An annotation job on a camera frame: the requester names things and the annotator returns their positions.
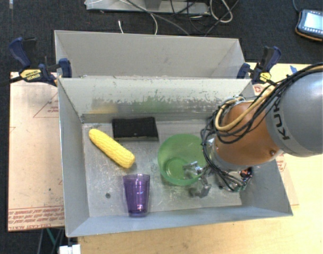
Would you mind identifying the brown cardboard board red print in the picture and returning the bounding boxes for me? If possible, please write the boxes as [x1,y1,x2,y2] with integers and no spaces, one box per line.
[7,71,301,233]

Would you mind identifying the grey metal bin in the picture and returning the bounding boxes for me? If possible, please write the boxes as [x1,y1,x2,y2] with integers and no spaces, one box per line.
[54,30,294,238]

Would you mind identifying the dark green flat block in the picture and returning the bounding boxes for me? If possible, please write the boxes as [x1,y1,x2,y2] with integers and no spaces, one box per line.
[112,116,160,142]

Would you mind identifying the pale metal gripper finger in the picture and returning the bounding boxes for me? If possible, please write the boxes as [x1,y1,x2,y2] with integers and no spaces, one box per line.
[182,161,204,180]
[190,177,212,198]

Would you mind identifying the clear green plastic bowl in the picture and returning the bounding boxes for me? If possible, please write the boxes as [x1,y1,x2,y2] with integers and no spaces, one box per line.
[157,133,208,187]

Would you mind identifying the yellow corn cob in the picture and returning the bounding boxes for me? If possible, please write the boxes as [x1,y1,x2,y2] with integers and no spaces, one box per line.
[88,128,136,169]

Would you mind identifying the clear purple plastic cup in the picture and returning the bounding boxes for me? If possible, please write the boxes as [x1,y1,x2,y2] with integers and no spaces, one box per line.
[122,174,151,217]

